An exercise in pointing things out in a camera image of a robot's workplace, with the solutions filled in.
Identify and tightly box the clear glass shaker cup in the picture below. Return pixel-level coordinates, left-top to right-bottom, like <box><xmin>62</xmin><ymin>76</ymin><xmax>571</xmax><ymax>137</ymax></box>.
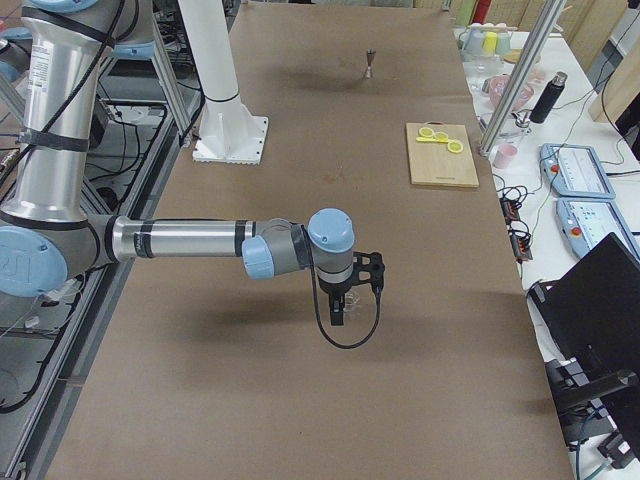
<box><xmin>343</xmin><ymin>290</ymin><xmax>361</xmax><ymax>321</ymax></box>

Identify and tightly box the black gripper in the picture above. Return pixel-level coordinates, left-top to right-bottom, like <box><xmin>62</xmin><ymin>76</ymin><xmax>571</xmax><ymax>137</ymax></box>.
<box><xmin>319</xmin><ymin>279</ymin><xmax>352</xmax><ymax>326</ymax></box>

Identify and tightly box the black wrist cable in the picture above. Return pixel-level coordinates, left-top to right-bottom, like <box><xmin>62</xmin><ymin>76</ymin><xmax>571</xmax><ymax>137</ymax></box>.
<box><xmin>310</xmin><ymin>264</ymin><xmax>384</xmax><ymax>350</ymax></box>

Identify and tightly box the yellow cup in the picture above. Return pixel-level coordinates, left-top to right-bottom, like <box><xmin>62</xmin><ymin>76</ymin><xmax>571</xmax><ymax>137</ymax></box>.
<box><xmin>482</xmin><ymin>31</ymin><xmax>498</xmax><ymax>56</ymax></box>

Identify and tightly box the aluminium frame post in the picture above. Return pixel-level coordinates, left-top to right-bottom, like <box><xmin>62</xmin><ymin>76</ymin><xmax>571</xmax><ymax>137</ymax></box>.
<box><xmin>478</xmin><ymin>0</ymin><xmax>566</xmax><ymax>157</ymax></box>

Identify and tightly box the black water bottle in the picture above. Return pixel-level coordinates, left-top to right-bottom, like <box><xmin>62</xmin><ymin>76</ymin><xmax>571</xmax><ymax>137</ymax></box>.
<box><xmin>529</xmin><ymin>71</ymin><xmax>568</xmax><ymax>124</ymax></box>

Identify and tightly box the pink bowl with ice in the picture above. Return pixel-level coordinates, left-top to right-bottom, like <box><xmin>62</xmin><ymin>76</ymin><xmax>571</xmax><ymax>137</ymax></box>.
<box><xmin>488</xmin><ymin>74</ymin><xmax>534</xmax><ymax>111</ymax></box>

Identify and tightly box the lemon slice near handle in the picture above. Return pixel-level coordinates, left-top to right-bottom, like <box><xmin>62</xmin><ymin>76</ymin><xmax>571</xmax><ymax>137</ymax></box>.
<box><xmin>419</xmin><ymin>127</ymin><xmax>434</xmax><ymax>138</ymax></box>

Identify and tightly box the black monitor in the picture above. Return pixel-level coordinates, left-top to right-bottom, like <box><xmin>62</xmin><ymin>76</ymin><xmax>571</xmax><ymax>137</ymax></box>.
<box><xmin>528</xmin><ymin>233</ymin><xmax>639</xmax><ymax>455</ymax></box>

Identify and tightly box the lower teach pendant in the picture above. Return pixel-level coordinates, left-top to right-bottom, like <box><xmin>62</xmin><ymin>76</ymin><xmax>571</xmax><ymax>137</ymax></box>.
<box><xmin>556</xmin><ymin>197</ymin><xmax>639</xmax><ymax>259</ymax></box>

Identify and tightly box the teach pendant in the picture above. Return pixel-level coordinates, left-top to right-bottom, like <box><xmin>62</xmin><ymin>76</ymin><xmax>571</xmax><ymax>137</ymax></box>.
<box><xmin>556</xmin><ymin>197</ymin><xmax>639</xmax><ymax>259</ymax></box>
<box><xmin>540</xmin><ymin>143</ymin><xmax>616</xmax><ymax>199</ymax></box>

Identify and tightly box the lemon slice far end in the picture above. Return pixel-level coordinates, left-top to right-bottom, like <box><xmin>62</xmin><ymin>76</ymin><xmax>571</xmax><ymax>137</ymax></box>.
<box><xmin>447</xmin><ymin>140</ymin><xmax>464</xmax><ymax>153</ymax></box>

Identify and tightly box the upper teach pendant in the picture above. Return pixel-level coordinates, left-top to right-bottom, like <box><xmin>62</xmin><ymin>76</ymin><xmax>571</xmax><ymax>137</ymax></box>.
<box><xmin>540</xmin><ymin>143</ymin><xmax>616</xmax><ymax>199</ymax></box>

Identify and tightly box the middle lemon slice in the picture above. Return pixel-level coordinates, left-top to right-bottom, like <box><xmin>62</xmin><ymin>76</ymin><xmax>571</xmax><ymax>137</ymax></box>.
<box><xmin>433</xmin><ymin>131</ymin><xmax>449</xmax><ymax>142</ymax></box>

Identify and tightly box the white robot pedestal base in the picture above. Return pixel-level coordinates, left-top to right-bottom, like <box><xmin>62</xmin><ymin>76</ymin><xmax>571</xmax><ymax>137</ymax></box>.
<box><xmin>179</xmin><ymin>0</ymin><xmax>269</xmax><ymax>165</ymax></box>

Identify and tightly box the wooden cutting board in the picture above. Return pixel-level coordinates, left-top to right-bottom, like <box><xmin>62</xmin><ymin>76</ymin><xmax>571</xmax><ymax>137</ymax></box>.
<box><xmin>405</xmin><ymin>122</ymin><xmax>479</xmax><ymax>188</ymax></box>

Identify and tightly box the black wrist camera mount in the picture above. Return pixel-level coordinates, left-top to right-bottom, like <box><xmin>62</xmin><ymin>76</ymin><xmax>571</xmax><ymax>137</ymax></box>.
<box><xmin>352</xmin><ymin>251</ymin><xmax>385</xmax><ymax>294</ymax></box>

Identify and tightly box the pink plastic cup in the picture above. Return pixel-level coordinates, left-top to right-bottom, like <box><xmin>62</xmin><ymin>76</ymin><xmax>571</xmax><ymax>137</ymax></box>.
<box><xmin>493</xmin><ymin>143</ymin><xmax>518</xmax><ymax>169</ymax></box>

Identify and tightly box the steel jigger measuring cup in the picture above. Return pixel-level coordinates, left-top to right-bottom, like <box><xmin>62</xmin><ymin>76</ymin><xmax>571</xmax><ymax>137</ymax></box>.
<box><xmin>363</xmin><ymin>49</ymin><xmax>376</xmax><ymax>79</ymax></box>

